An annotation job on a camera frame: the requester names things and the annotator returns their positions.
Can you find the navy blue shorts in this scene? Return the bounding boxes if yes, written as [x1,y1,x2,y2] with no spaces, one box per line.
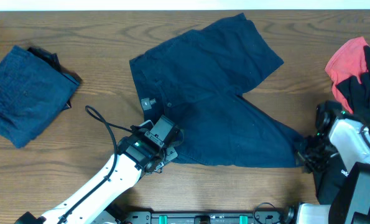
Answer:
[129,14,302,168]

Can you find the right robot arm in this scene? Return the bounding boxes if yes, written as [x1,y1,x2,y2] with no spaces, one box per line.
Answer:
[282,101,370,223]

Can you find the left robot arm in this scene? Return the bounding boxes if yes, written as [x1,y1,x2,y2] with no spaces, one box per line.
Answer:
[16,116,184,224]

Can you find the black garment with logo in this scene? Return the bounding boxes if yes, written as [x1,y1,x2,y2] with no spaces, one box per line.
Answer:
[313,45,370,205]

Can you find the red garment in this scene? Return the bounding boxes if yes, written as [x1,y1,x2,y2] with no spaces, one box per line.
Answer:
[325,37,368,114]

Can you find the folded black garment underneath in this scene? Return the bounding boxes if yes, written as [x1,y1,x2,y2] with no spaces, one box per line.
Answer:
[27,47,79,111]

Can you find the folded navy blue garment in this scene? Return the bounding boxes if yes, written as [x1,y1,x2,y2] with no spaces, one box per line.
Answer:
[0,45,80,149]

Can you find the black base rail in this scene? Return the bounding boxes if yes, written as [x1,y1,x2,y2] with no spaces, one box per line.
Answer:
[121,211,284,224]

